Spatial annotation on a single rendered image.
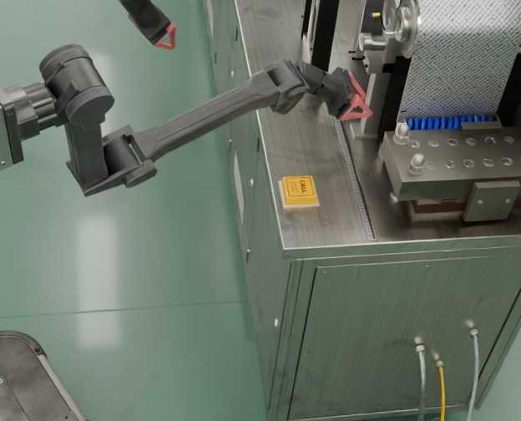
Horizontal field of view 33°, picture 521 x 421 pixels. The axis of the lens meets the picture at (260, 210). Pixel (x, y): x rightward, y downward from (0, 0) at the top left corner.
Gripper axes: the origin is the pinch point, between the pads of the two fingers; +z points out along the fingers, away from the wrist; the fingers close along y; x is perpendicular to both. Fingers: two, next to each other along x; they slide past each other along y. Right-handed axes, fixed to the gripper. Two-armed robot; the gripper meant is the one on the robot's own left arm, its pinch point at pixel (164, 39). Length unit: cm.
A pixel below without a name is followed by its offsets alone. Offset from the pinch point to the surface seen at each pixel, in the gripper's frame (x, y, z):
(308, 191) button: 0, -50, 14
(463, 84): -41, -57, 14
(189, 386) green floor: 62, -32, 85
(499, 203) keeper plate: -29, -79, 26
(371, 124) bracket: -23, -42, 25
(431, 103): -34, -54, 16
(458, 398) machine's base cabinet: 5, -86, 98
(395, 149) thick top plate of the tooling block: -20, -57, 13
